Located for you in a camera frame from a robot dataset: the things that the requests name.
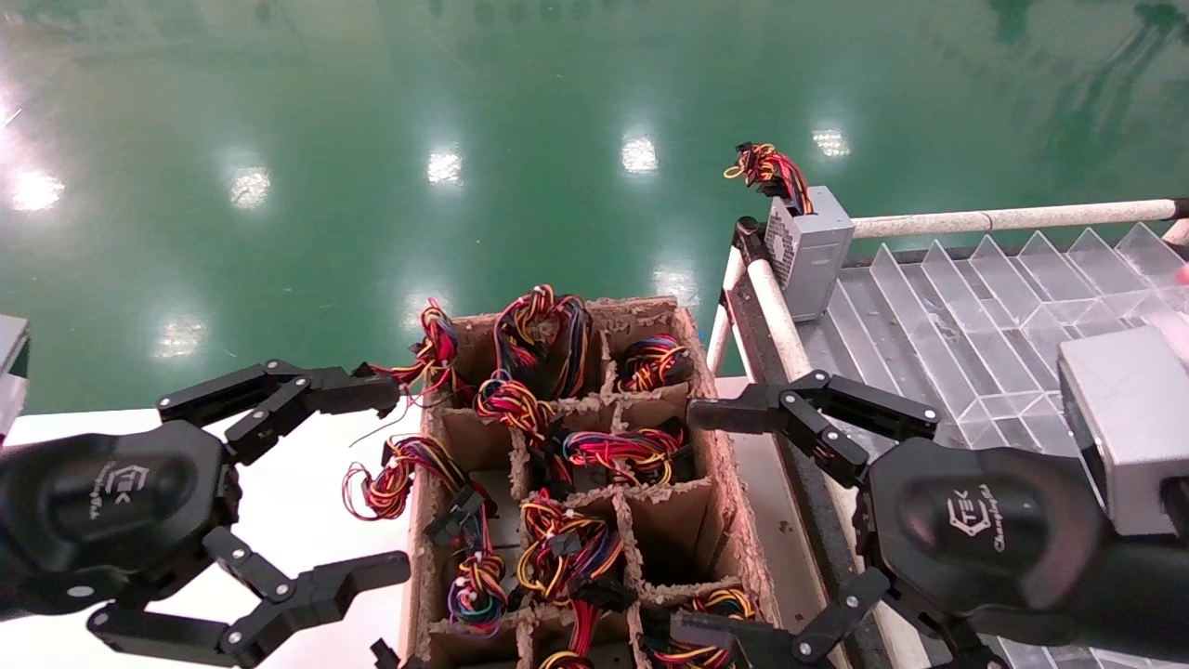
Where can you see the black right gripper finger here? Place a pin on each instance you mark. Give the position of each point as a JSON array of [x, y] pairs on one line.
[[780, 409], [743, 646]]

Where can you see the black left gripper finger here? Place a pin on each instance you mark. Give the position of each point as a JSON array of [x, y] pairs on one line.
[[279, 395], [307, 595]]

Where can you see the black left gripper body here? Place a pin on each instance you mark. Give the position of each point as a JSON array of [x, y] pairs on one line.
[[111, 502]]

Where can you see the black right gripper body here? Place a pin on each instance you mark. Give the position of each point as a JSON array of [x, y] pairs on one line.
[[985, 530]]

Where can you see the brown cardboard divider box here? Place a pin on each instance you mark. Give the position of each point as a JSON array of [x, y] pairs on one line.
[[669, 530]]

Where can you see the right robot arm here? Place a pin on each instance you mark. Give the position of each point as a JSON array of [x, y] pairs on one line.
[[1152, 595]]

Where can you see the long white rack pipe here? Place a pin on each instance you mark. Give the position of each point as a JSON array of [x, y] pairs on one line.
[[1003, 219], [785, 325]]

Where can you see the short white rack pipe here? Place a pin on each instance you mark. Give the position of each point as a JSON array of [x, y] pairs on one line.
[[725, 316], [1180, 232]]

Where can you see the black pipe clamp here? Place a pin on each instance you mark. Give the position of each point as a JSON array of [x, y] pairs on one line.
[[746, 237]]

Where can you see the transparent acrylic divider tray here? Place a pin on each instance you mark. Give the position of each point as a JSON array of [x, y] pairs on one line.
[[975, 307]]

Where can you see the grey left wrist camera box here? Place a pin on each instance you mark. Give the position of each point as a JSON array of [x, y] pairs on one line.
[[9, 372]]

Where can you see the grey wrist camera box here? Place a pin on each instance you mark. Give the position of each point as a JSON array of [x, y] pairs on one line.
[[1124, 418], [9, 372]]

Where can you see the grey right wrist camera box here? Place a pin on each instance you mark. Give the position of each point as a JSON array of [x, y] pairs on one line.
[[1124, 418]]

